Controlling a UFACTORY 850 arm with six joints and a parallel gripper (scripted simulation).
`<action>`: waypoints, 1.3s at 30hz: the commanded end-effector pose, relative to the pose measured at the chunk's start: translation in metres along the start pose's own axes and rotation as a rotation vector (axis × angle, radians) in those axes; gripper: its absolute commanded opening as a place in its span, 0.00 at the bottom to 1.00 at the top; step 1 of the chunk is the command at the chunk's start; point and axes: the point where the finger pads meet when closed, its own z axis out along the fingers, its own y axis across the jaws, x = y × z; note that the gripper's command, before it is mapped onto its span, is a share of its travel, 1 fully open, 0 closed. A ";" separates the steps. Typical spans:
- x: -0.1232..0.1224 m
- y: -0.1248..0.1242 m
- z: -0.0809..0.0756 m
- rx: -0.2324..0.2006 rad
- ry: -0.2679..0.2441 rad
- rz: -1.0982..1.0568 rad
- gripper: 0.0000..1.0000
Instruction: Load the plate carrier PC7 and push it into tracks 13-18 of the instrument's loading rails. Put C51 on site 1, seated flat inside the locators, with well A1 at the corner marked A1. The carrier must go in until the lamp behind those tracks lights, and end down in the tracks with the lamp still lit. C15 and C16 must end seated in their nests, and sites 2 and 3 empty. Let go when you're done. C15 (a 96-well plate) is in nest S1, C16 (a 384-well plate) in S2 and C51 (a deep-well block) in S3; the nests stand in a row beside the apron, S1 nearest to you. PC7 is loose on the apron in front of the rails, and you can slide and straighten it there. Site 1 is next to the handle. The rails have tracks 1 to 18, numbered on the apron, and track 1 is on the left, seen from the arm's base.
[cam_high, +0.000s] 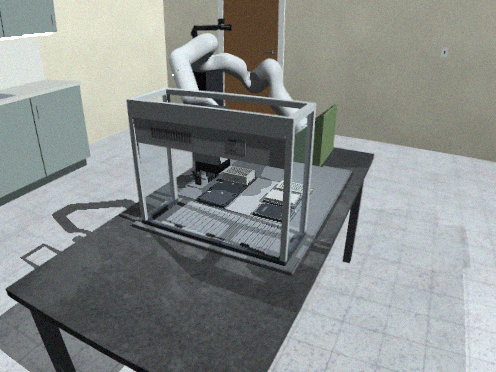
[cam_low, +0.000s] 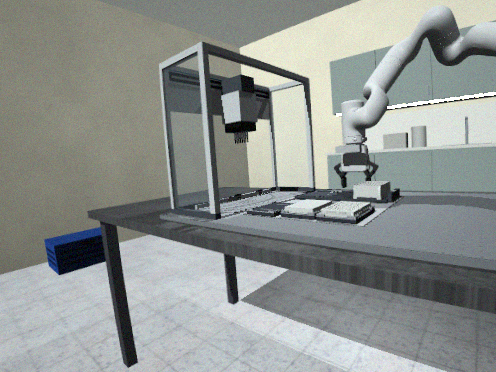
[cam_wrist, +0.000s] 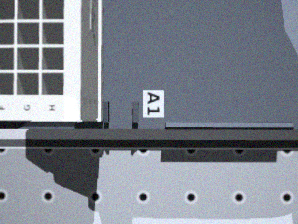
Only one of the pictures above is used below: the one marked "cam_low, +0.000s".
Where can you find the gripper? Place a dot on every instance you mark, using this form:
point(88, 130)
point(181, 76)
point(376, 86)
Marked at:
point(355, 162)

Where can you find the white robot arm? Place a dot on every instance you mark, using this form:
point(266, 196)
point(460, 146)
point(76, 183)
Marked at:
point(450, 48)

